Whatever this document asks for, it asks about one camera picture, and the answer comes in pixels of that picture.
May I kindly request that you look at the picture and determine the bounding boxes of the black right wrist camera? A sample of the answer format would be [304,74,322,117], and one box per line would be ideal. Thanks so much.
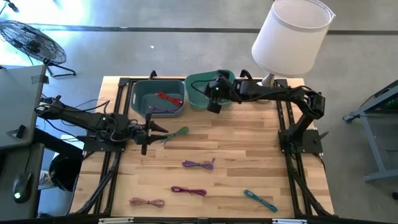
[206,101,223,114]

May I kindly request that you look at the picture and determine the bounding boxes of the table lamp white shade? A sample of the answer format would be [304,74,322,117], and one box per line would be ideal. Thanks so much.
[250,0,336,88]

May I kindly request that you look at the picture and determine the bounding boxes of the grey tape piece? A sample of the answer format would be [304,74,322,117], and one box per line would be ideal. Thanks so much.
[30,74,50,85]

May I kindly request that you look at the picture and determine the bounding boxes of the small black desk clip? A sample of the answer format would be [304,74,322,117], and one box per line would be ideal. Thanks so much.
[6,124,27,139]

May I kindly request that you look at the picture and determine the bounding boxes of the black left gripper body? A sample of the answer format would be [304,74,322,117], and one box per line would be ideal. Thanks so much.
[126,111,155,156]

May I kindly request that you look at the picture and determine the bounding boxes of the black aluminium rig frame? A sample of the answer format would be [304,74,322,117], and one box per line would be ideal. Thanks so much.
[70,77,336,218]

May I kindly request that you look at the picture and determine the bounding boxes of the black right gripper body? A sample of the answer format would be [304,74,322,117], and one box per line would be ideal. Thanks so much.
[205,70,236,105]

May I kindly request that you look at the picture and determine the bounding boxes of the black clamp lever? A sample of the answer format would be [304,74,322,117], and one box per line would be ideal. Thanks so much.
[313,130,330,144]

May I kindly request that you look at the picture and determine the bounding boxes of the magenta USB cable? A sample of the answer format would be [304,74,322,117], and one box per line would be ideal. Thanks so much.
[170,185,208,197]

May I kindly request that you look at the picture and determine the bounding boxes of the dark tilted table top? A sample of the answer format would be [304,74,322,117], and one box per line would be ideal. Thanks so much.
[371,79,398,111]

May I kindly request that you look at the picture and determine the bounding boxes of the red USB cable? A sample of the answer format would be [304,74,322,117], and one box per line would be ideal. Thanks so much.
[155,91,183,107]

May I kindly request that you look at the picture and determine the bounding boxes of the grey metal stand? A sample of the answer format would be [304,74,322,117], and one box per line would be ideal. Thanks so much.
[341,93,398,183]

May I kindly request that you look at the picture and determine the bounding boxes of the white blue printed item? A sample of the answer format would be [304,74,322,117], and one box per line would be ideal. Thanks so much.
[39,169,56,189]

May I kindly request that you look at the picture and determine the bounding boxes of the black floor fan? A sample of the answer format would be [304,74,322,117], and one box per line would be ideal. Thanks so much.
[0,19,77,78]

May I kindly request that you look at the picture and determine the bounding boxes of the green plastic bin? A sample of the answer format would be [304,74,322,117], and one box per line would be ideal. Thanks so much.
[184,69,238,112]

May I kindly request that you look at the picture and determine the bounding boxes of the blue-grey plastic bin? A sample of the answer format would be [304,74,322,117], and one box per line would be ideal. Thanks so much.
[129,79,187,119]

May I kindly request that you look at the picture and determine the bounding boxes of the pink USB cable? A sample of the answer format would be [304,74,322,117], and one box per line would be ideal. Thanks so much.
[128,197,165,208]

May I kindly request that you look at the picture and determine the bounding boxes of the white label strip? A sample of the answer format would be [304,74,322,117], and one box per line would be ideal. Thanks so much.
[98,217,134,223]
[272,218,308,224]

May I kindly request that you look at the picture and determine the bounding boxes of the black computer mouse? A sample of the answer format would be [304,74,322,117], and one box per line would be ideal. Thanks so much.
[11,171,33,205]

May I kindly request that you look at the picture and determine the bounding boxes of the grey USB cable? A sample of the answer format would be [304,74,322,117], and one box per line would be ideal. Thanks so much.
[149,105,180,114]

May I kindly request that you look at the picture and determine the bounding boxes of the grey desk top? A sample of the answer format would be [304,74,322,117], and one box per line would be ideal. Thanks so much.
[0,142,45,220]
[0,64,47,150]

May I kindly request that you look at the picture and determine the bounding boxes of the black round bin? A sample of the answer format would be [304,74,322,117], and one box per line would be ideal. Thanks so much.
[48,154,83,192]

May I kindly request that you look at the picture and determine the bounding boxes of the black desk beam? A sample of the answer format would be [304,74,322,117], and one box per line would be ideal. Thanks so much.
[32,127,85,162]

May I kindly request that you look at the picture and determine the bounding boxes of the purple USB cable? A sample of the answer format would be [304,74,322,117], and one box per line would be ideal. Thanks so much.
[182,157,216,171]

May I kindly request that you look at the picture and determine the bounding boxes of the teal USB cable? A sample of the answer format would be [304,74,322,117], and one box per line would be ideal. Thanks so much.
[243,189,279,213]

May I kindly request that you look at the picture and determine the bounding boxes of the green USB cable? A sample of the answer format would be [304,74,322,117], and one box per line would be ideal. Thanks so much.
[159,126,190,144]

